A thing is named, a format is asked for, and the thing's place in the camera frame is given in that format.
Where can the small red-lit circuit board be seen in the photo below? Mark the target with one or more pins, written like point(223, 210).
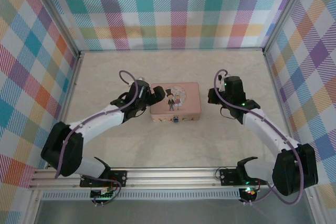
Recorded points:
point(249, 191)

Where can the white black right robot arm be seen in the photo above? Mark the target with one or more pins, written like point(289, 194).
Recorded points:
point(265, 129)

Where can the small green-lit circuit board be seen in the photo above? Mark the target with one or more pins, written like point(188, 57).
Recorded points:
point(101, 193)

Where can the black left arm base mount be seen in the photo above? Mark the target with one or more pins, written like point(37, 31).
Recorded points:
point(118, 178)

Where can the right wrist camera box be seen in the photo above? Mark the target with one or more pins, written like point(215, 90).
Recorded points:
point(221, 79)

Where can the pink cartoon couple tin box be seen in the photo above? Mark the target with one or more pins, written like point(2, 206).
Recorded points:
point(189, 98)

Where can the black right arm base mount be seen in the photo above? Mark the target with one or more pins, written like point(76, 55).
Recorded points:
point(228, 176)

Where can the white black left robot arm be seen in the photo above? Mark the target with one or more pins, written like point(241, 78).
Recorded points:
point(92, 121)

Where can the aluminium frame post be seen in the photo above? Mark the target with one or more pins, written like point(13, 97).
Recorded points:
point(56, 14)
point(286, 11)

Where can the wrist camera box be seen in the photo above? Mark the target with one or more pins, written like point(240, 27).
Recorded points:
point(221, 79)
point(142, 87)

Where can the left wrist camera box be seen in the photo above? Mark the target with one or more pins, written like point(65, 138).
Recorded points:
point(142, 87)

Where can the aluminium mounting rail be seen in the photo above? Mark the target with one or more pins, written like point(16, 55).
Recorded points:
point(170, 178)

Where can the small blue padlock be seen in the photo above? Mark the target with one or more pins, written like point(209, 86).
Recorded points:
point(176, 119)

